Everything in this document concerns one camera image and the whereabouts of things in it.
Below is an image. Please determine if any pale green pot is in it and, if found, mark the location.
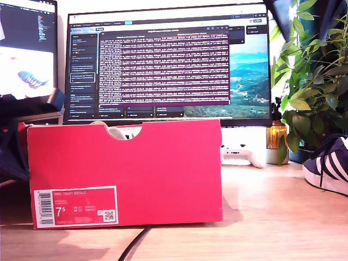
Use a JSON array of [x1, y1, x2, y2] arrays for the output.
[[266, 148, 289, 165]]

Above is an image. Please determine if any amber pump bottle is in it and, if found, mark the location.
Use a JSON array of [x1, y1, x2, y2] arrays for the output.
[[266, 97, 288, 150]]

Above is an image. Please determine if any white game controller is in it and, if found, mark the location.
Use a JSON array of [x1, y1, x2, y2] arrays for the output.
[[220, 144, 267, 169]]

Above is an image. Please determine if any black cable on table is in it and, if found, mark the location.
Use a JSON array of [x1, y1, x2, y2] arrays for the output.
[[117, 225, 153, 261]]

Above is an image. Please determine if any black planter tray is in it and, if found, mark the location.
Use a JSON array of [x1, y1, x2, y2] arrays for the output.
[[288, 148, 313, 164]]

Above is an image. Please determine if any green leafy houseplant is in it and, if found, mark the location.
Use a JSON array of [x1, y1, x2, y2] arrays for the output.
[[270, 0, 348, 166]]

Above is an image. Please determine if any red cardboard shoebox with lid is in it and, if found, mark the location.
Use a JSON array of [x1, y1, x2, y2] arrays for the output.
[[0, 110, 223, 231]]

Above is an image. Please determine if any small black computer monitor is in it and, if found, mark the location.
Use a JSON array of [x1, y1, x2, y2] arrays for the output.
[[0, 0, 58, 100]]

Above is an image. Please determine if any dark teal curtain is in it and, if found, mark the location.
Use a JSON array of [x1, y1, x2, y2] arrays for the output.
[[297, 0, 327, 55]]

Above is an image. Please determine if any wide black computer monitor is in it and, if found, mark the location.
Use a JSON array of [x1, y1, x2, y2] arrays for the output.
[[63, 3, 273, 127]]

